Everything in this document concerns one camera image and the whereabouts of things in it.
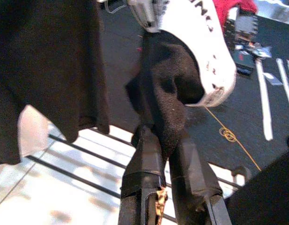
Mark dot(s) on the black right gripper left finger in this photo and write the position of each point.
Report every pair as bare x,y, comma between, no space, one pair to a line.
142,164

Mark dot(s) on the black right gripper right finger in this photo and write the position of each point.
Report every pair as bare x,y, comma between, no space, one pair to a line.
195,192

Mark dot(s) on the black garment with white band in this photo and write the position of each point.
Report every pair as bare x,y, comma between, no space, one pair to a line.
167,82

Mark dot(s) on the black metal clothes rack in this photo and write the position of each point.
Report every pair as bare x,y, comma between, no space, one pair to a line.
239,172

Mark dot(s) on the long wide white tape strip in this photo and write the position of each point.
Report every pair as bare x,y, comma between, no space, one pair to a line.
266,112

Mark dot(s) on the white shiny garment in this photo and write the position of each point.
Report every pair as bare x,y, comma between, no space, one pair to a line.
33,131

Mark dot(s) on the plain black garment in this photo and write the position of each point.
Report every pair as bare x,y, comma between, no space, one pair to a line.
53,70

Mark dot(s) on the black flat box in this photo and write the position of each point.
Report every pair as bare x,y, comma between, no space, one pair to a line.
245,61

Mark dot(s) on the long thin white tape strip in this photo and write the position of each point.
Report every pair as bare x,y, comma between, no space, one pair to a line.
283,77

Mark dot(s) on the crumpled clear plastic packet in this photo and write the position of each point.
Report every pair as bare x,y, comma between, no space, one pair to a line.
261,50

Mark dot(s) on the red shirt with yellow print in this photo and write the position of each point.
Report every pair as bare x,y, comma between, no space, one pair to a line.
231,7

